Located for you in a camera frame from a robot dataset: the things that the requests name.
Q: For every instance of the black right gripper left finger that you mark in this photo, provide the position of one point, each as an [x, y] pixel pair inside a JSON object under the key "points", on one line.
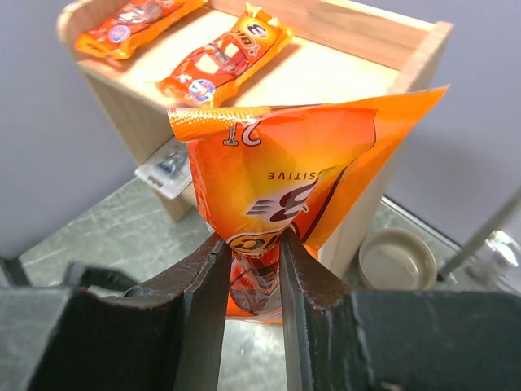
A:
{"points": [[163, 334]]}

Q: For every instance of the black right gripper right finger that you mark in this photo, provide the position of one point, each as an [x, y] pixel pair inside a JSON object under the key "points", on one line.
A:
{"points": [[336, 338]]}

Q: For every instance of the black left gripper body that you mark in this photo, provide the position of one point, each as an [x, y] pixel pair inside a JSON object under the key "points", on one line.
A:
{"points": [[79, 274]]}

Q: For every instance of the blue blister razor pack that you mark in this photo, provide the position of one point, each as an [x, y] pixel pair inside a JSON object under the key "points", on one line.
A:
{"points": [[167, 170]]}

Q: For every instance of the orange razor pack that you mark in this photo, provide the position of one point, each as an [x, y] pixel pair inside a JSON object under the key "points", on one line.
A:
{"points": [[136, 24], [213, 73], [259, 171]]}

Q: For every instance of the wooden two-tier shelf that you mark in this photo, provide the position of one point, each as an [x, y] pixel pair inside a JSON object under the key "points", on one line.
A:
{"points": [[343, 51]]}

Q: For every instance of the grey ceramic bowl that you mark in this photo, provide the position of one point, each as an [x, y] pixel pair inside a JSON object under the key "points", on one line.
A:
{"points": [[395, 259]]}

